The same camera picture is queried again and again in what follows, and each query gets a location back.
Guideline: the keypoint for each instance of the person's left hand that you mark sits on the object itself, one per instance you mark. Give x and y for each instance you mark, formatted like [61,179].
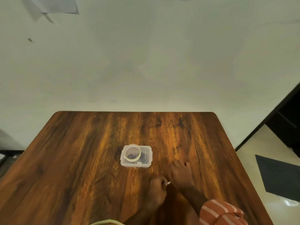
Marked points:
[156,191]

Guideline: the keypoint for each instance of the person's right hand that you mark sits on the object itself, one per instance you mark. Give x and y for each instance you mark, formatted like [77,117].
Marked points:
[180,173]

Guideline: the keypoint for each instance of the person's right fingers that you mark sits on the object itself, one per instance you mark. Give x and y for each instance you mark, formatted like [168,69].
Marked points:
[179,165]

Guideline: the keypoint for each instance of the person's left fingers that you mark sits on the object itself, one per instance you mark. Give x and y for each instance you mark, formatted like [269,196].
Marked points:
[161,179]

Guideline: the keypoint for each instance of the person's right forearm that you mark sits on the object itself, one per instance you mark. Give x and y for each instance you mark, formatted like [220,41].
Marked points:
[193,196]

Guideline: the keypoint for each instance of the clear plastic container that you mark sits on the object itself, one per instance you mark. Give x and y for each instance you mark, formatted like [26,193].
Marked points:
[136,156]

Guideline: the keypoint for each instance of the clear tape roll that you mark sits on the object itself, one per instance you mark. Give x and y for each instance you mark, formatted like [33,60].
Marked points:
[132,152]

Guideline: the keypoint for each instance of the orange striped sleeve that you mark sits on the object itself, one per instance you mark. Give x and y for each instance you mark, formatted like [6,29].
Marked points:
[222,213]

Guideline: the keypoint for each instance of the dark floor mat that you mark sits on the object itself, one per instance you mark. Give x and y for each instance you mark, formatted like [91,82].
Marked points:
[279,176]

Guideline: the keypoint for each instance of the dark cabinet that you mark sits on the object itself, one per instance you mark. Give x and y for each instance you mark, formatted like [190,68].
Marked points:
[284,121]

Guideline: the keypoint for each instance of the white paper sheet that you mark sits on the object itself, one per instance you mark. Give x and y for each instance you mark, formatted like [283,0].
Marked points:
[50,6]

